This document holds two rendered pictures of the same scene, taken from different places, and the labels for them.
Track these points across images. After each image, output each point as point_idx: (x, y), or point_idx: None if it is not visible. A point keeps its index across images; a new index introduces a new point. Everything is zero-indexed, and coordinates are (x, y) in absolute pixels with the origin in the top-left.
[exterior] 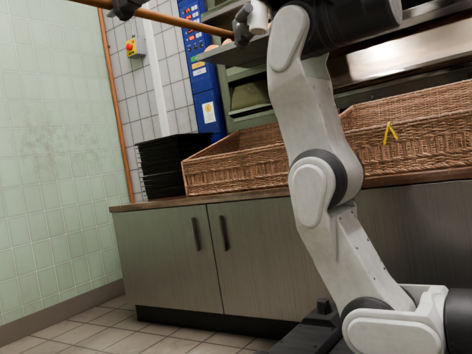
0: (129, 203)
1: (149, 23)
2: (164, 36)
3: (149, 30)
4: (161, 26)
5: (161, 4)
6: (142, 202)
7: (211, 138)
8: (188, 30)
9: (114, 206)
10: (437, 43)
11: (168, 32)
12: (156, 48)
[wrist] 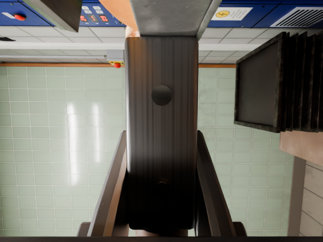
0: (292, 142)
1: (89, 45)
2: (103, 36)
3: (97, 46)
4: (90, 36)
5: (63, 34)
6: (321, 161)
7: (271, 16)
8: (92, 20)
9: (285, 151)
10: None
11: (97, 32)
12: (117, 42)
